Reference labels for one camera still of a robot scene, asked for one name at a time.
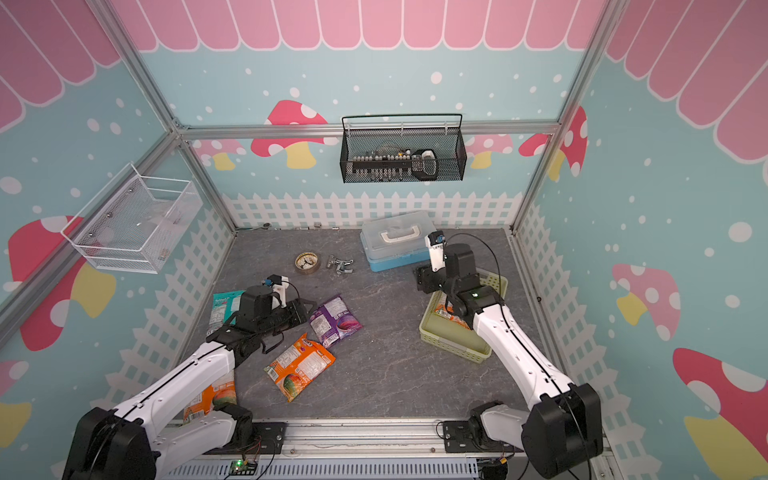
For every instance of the teal candy bag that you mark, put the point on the teal candy bag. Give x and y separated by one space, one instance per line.
224 305

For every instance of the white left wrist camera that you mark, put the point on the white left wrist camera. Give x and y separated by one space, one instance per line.
278 285

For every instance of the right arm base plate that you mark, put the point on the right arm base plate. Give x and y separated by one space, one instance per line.
462 436

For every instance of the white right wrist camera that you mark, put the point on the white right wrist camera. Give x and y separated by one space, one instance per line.
435 242

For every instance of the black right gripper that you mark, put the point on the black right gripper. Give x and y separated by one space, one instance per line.
423 277

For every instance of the small green circuit board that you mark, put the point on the small green circuit board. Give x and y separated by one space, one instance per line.
247 468

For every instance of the black wire wall basket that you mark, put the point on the black wire wall basket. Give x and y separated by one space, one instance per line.
403 148

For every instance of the white wire wall basket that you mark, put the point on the white wire wall basket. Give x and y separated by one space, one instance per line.
134 223

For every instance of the purple candy bag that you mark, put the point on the purple candy bag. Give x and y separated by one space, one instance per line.
333 321

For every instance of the green perforated plastic basket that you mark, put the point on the green perforated plastic basket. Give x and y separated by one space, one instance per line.
452 337

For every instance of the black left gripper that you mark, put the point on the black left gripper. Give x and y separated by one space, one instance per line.
298 310

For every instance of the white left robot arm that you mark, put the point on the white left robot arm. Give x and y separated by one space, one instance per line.
135 439

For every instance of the brown tape roll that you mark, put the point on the brown tape roll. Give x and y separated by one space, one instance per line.
307 263

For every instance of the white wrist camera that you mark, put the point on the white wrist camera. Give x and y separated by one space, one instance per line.
278 285
435 242

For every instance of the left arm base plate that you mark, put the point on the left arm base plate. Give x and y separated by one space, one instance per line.
264 437

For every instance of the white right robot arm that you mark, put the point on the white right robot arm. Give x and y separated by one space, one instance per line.
561 426

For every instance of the blue box clear lid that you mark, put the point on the blue box clear lid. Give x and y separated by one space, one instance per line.
398 241

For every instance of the silver metal faucet valve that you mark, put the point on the silver metal faucet valve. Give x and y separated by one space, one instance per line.
340 266

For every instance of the orange Fox's candy bag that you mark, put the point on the orange Fox's candy bag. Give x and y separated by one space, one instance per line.
298 366

